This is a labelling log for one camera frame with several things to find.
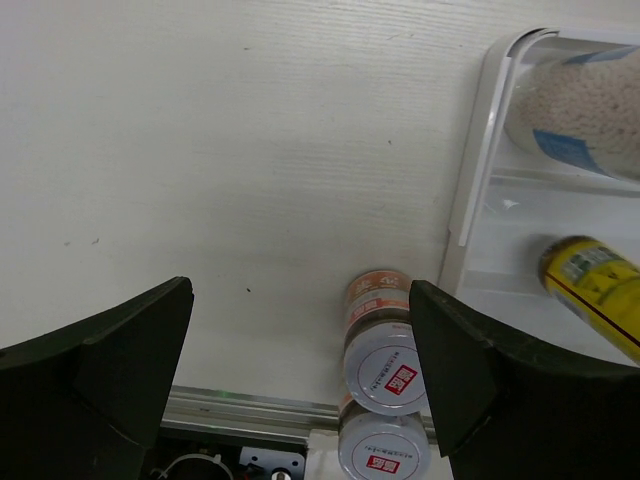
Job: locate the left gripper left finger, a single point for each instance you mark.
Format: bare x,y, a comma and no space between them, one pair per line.
86,401

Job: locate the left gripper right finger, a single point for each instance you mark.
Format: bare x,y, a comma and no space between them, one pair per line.
507,405

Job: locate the dark spice jar red label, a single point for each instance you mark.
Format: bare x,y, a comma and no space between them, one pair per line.
381,366

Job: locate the tan spice jar red label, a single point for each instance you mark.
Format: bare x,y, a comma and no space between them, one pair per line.
372,446

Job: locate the yellow label bottle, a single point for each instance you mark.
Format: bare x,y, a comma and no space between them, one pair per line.
596,284

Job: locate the blue label bead jar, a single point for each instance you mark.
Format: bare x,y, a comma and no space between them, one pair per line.
582,111

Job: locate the white tiered organizer tray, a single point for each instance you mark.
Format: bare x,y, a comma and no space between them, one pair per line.
510,204

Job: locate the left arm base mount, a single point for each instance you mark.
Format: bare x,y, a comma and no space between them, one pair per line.
198,456

